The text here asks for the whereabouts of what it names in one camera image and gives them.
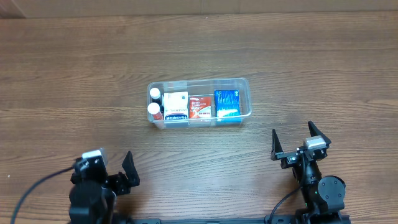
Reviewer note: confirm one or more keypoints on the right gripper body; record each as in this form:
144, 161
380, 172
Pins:
298, 155

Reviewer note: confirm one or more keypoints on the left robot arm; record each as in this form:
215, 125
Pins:
94, 193

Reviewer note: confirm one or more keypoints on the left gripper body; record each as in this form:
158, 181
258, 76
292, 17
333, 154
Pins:
115, 182

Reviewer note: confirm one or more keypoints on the black bottle white cap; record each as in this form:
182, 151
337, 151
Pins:
157, 97

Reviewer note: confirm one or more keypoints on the red and white box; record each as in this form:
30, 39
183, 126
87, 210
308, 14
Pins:
200, 107

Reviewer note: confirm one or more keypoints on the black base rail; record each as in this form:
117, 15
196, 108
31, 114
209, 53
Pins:
217, 221

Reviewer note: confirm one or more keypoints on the clear plastic container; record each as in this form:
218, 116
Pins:
202, 88

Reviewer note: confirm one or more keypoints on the orange bottle white cap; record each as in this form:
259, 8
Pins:
154, 110

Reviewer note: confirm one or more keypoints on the white box blue trim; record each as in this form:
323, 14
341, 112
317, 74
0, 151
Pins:
176, 105

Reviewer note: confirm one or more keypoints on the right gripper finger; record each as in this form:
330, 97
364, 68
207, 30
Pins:
276, 150
314, 131

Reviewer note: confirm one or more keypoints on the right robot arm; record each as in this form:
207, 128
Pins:
323, 195

